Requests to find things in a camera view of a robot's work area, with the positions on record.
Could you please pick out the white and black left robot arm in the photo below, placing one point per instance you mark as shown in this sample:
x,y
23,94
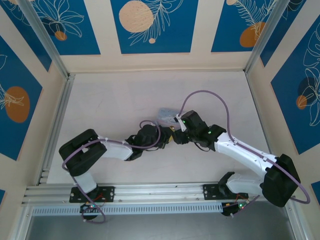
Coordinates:
x,y
82,152

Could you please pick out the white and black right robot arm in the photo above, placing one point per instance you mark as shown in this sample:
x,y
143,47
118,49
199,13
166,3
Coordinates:
x,y
245,152

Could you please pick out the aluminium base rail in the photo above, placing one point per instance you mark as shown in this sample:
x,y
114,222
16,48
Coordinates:
x,y
162,192

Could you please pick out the aluminium side rail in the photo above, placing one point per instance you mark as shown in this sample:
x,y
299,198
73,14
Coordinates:
x,y
263,125
57,125

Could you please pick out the aluminium frame post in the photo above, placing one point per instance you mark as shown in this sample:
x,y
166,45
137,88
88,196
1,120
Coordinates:
x,y
267,37
45,37
297,225
21,225

